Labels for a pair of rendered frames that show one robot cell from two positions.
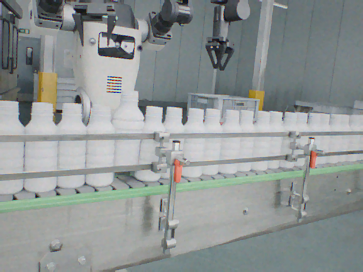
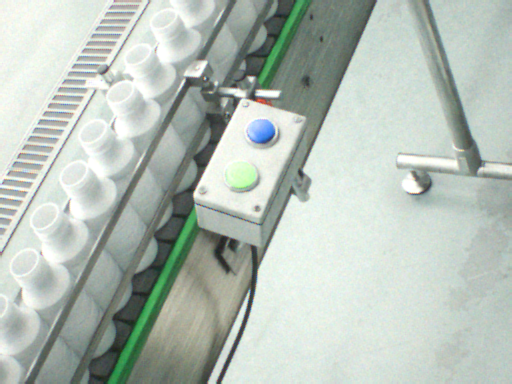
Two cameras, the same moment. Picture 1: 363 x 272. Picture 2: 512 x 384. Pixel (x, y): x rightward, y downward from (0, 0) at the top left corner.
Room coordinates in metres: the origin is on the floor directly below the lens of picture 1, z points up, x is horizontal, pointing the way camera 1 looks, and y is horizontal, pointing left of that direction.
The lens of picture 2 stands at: (2.07, -0.41, 1.90)
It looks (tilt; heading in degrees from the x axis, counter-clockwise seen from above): 47 degrees down; 172
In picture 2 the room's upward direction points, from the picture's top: 30 degrees counter-clockwise
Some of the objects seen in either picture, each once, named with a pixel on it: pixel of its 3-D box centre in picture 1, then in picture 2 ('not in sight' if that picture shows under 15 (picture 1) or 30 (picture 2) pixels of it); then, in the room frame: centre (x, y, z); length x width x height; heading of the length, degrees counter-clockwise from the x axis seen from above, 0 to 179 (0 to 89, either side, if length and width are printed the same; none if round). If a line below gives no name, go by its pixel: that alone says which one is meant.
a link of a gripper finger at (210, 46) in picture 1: (218, 54); not in sight; (1.23, -0.09, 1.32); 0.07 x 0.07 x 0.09; 65
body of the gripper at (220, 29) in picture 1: (220, 33); not in sight; (1.25, -0.09, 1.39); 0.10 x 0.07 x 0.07; 155
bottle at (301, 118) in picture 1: (298, 139); (150, 137); (1.13, -0.36, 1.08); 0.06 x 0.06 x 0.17
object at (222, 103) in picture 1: (223, 107); not in sight; (3.53, -0.36, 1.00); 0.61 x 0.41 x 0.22; 133
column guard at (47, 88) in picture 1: (47, 97); not in sight; (8.02, 3.08, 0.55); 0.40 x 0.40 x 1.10; 36
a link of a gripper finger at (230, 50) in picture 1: (221, 56); not in sight; (1.26, -0.10, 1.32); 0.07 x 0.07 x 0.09; 65
